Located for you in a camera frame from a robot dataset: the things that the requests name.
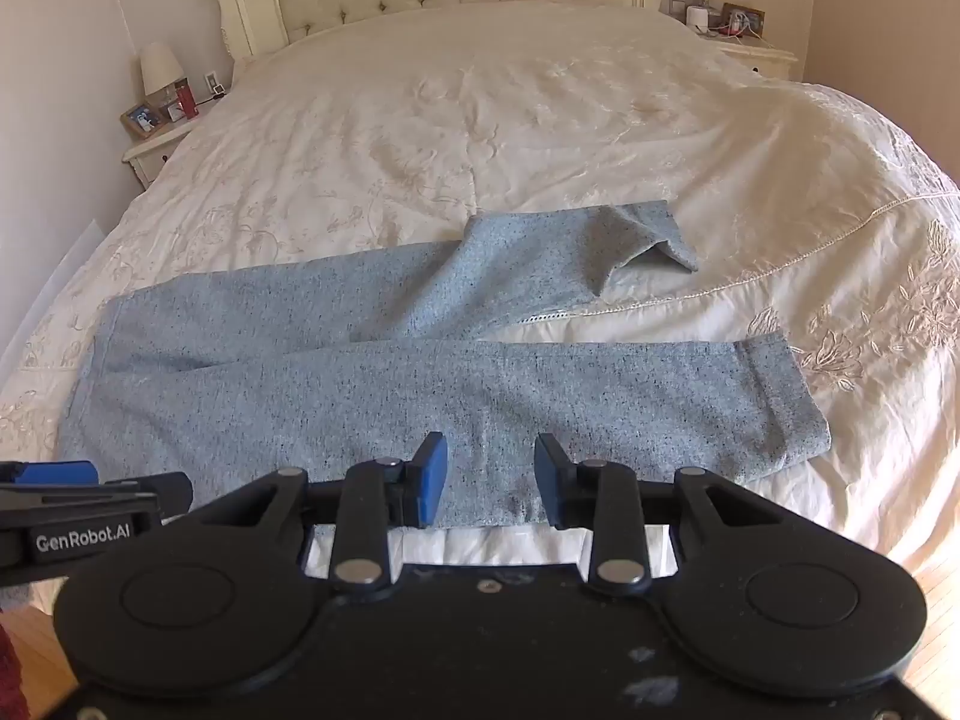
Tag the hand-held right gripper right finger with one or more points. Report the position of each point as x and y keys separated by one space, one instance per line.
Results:
x=550 y=484

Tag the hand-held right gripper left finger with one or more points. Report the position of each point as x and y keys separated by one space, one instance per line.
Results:
x=429 y=481

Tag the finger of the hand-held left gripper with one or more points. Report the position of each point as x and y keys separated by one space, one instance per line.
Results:
x=56 y=472
x=174 y=496

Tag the grey speckled pants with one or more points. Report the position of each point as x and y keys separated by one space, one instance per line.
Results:
x=300 y=390

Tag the white bed sheet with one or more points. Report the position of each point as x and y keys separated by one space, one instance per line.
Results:
x=487 y=544

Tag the cream nightstand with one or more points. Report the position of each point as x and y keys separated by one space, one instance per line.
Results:
x=765 y=60
x=154 y=154

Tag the cream embroidered bedspread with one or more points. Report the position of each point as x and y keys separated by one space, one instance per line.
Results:
x=487 y=127

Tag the red box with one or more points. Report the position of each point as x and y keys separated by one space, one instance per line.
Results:
x=184 y=99

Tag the white cylinder mug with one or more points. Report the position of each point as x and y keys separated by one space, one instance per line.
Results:
x=697 y=19

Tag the wooden photo frame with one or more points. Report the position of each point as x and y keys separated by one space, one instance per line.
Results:
x=742 y=16
x=142 y=120

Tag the white wall socket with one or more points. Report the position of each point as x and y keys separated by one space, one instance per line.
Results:
x=213 y=82

